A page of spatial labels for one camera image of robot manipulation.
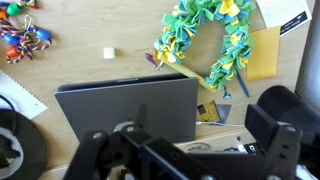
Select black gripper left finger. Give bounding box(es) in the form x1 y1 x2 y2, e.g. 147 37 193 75
63 103 149 180

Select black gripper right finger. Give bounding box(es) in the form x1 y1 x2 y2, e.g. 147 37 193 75
244 103 304 180

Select black laptop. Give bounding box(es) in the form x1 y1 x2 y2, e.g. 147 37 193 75
54 73 200 144

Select black cylinder speaker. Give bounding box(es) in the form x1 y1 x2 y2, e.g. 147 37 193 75
256 84 320 148

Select light wooden shelf unit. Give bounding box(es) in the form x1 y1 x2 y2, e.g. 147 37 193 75
39 128 268 180

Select blue pen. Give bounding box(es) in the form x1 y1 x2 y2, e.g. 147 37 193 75
234 68 250 99

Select small yellow card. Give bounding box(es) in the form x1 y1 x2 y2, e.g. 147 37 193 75
196 99 221 123

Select stack of white papers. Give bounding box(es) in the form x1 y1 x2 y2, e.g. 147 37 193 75
0 69 50 120

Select yellow paper envelope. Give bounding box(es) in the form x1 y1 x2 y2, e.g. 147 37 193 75
245 25 282 82

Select small white cube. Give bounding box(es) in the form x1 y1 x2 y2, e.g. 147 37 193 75
102 47 117 61

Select green yellow fleece garland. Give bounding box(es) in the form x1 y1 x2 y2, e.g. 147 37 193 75
153 0 257 93

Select yellow flat stick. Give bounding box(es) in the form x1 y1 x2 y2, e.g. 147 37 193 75
154 49 218 93

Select white printed card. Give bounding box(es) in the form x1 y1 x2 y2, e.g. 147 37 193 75
255 0 313 37

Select colourful bead rope toy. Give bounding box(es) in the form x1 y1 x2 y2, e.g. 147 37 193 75
0 0 54 65

